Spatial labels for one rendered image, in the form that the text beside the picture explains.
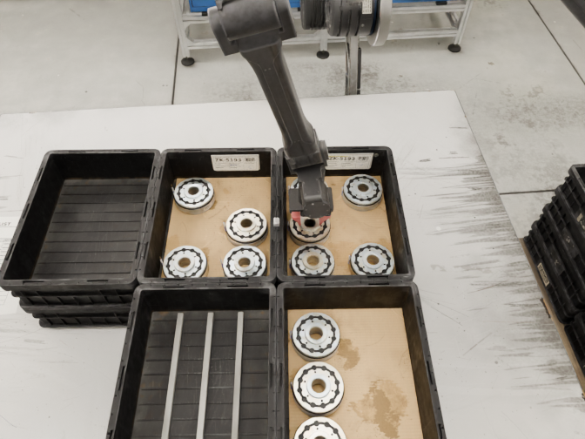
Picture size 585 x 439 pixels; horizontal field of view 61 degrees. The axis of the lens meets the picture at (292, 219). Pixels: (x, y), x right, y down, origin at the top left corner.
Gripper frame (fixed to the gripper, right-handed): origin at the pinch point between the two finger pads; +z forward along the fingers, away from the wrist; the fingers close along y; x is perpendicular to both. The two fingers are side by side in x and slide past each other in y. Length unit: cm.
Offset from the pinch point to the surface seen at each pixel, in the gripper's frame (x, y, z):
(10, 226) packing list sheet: 14, -85, 17
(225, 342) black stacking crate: -28.8, -20.2, 4.3
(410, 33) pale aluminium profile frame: 191, 74, 73
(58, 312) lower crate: -19, -60, 7
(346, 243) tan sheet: -4.1, 9.1, 4.2
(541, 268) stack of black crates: 24, 94, 69
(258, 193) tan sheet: 12.7, -12.8, 4.0
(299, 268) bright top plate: -12.6, -3.3, 1.2
